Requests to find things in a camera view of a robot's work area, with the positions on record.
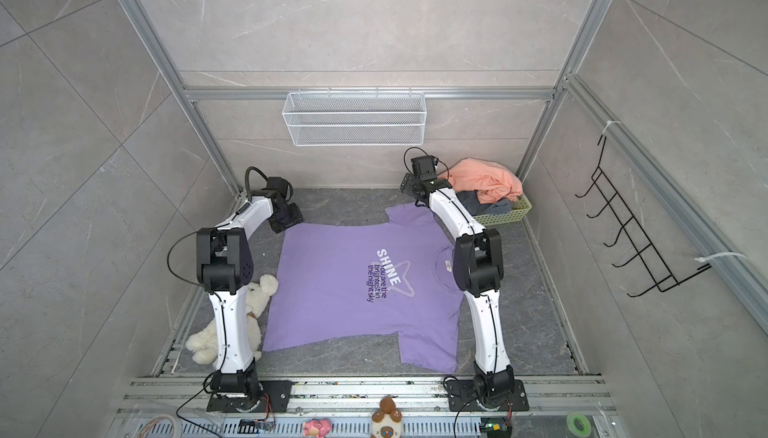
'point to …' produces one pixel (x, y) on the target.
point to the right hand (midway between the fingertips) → (413, 184)
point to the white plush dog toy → (203, 343)
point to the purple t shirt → (340, 280)
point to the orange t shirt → (490, 180)
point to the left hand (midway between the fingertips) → (294, 215)
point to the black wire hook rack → (661, 276)
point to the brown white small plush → (387, 422)
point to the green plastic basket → (520, 207)
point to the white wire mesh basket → (354, 118)
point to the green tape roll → (570, 421)
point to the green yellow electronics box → (496, 427)
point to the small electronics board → (252, 426)
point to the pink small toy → (316, 427)
